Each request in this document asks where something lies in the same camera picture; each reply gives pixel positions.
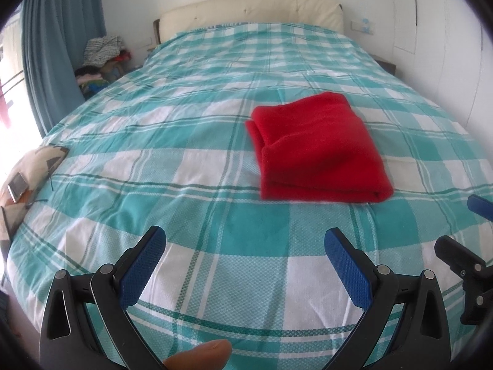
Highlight red knit sweater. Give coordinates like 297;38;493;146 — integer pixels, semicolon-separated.
246;92;393;203

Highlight pile of clothes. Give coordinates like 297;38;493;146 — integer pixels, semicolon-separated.
74;35;131;100

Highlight bare fingertip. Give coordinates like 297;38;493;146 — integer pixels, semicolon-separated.
164;340;232;370

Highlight white wardrobe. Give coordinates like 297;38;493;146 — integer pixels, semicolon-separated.
393;0;492;139

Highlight dark bedside table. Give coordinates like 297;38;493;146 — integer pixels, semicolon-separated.
371;54;397;76

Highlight patterned cushion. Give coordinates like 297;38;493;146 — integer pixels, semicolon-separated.
1;145;68;260

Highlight teal plaid bedspread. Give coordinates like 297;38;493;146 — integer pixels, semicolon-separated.
7;23;492;369

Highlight blue curtain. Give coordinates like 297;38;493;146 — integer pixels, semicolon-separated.
21;0;106;136

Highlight cream padded headboard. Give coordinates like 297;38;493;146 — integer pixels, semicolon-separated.
153;0;344;44

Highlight wall socket panel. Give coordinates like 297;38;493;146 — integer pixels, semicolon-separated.
350;18;374;35

